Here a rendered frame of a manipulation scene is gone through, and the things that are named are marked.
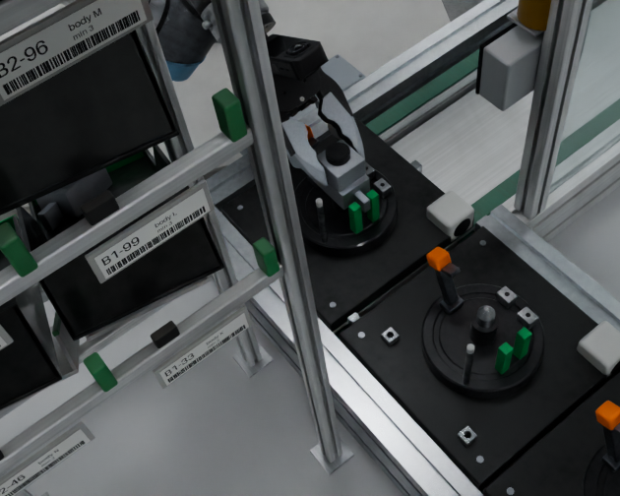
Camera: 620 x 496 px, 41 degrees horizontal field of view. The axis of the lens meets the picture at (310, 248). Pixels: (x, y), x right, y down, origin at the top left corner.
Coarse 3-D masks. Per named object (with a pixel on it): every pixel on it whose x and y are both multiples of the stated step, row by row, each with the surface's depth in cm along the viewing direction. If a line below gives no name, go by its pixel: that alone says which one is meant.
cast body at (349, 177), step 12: (336, 144) 101; (324, 156) 101; (336, 156) 100; (348, 156) 100; (360, 156) 101; (336, 168) 100; (348, 168) 100; (360, 168) 101; (336, 180) 100; (348, 180) 101; (360, 180) 102; (336, 192) 102; (348, 192) 102; (360, 192) 103; (348, 204) 103; (360, 204) 103
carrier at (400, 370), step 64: (512, 256) 104; (384, 320) 101; (448, 320) 98; (512, 320) 97; (576, 320) 98; (384, 384) 97; (448, 384) 95; (512, 384) 93; (576, 384) 94; (448, 448) 91; (512, 448) 91
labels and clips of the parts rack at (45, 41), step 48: (0, 0) 37; (96, 0) 39; (144, 0) 41; (0, 48) 37; (48, 48) 39; (96, 48) 41; (0, 96) 39; (192, 192) 52; (0, 240) 46; (144, 240) 52; (0, 336) 50; (0, 480) 60
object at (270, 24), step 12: (264, 24) 99; (276, 84) 99; (288, 84) 100; (300, 84) 100; (312, 84) 100; (288, 96) 99; (300, 96) 100; (312, 96) 101; (288, 108) 99; (300, 108) 106
